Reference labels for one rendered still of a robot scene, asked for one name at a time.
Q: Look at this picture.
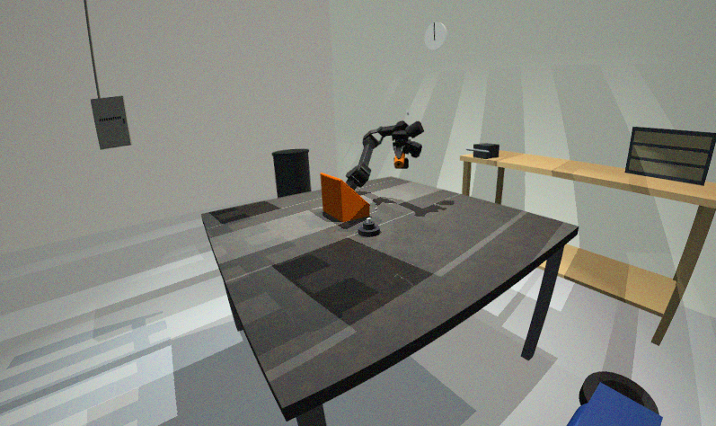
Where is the orange knob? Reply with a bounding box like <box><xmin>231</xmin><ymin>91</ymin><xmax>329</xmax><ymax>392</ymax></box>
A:
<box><xmin>393</xmin><ymin>152</ymin><xmax>405</xmax><ymax>169</ymax></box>

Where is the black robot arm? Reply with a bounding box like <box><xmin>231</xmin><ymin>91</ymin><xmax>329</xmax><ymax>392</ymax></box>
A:
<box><xmin>345</xmin><ymin>120</ymin><xmax>424</xmax><ymax>191</ymax></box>

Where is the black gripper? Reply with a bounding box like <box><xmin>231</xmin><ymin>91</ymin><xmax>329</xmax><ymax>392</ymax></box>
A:
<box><xmin>392</xmin><ymin>131</ymin><xmax>409</xmax><ymax>169</ymax></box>

